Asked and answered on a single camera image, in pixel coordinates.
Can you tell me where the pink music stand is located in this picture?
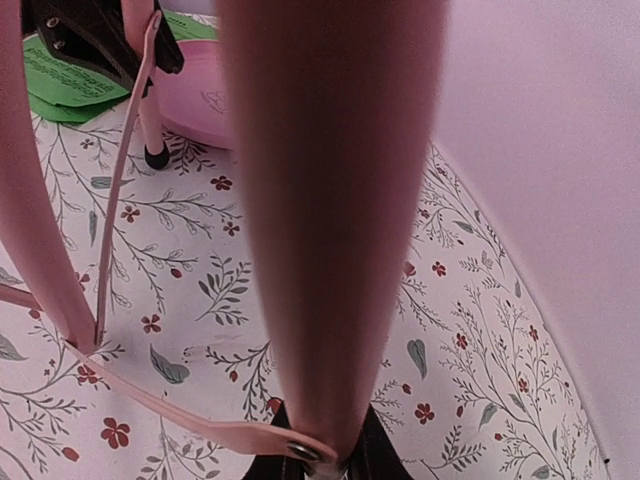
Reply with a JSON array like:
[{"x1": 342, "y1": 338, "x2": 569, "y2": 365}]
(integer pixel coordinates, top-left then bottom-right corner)
[{"x1": 1, "y1": 1, "x2": 449, "y2": 479}]

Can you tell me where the floral table mat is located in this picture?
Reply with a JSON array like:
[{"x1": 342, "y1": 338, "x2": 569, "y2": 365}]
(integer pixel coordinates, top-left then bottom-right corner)
[{"x1": 1, "y1": 107, "x2": 609, "y2": 479}]

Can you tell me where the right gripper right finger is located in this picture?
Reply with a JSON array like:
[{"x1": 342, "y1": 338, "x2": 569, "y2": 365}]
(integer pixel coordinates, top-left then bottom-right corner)
[{"x1": 347, "y1": 406, "x2": 413, "y2": 480}]

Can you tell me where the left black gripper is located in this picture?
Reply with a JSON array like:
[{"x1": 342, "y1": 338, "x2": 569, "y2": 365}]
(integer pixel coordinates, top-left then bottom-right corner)
[{"x1": 19, "y1": 0, "x2": 186, "y2": 94}]

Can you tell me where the pink plate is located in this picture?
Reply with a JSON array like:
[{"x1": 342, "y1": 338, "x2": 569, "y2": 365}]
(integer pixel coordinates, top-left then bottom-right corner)
[{"x1": 154, "y1": 39, "x2": 232, "y2": 150}]

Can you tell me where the green sheet music stack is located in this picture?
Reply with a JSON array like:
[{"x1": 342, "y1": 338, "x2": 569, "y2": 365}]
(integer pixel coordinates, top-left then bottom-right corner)
[{"x1": 23, "y1": 11, "x2": 217, "y2": 124}]

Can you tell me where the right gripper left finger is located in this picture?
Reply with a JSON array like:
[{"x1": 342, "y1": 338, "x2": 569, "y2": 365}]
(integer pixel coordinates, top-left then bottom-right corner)
[{"x1": 249, "y1": 399, "x2": 306, "y2": 480}]

